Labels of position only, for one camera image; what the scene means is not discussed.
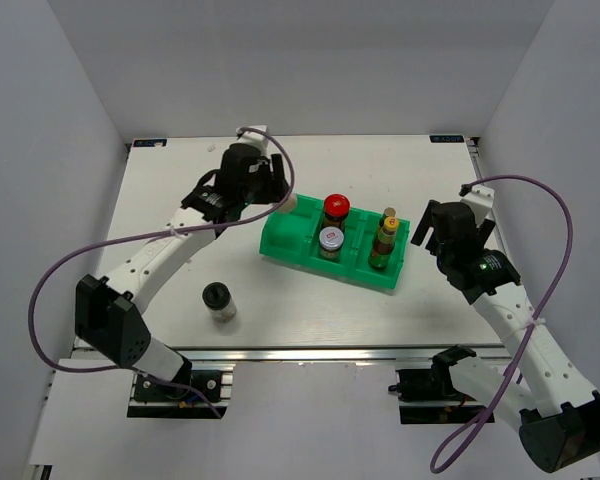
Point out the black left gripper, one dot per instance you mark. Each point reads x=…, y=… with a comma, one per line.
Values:
x=274, y=188

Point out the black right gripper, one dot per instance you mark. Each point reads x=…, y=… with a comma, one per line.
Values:
x=425, y=223

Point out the small yellow-label bottle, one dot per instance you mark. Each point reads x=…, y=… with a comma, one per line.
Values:
x=387, y=212

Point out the red-lid sauce jar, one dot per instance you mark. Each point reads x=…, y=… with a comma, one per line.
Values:
x=336, y=208

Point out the black-lid pepper jar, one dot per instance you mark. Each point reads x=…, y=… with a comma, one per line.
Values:
x=218, y=300

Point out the black-top shaker jar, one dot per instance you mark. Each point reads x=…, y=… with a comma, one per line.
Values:
x=289, y=205

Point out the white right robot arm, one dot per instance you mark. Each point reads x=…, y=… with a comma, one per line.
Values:
x=556, y=412

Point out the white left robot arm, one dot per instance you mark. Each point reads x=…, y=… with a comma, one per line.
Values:
x=109, y=310

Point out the green three-compartment tray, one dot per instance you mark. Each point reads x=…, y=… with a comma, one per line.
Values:
x=304, y=238

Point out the blue corner label right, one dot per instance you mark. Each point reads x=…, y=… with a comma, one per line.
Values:
x=445, y=139

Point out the blue corner label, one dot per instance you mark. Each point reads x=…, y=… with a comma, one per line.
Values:
x=149, y=143
x=445, y=139

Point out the blue corner label left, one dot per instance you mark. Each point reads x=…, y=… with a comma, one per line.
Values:
x=149, y=143

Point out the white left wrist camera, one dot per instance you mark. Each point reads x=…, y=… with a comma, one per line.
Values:
x=256, y=137

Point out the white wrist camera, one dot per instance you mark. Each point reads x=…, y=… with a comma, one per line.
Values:
x=479, y=199
x=256, y=137

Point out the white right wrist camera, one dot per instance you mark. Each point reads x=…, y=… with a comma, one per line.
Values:
x=479, y=199

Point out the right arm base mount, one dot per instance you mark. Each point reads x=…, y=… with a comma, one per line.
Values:
x=427, y=397

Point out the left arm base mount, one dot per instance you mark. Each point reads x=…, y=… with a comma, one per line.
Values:
x=205, y=396

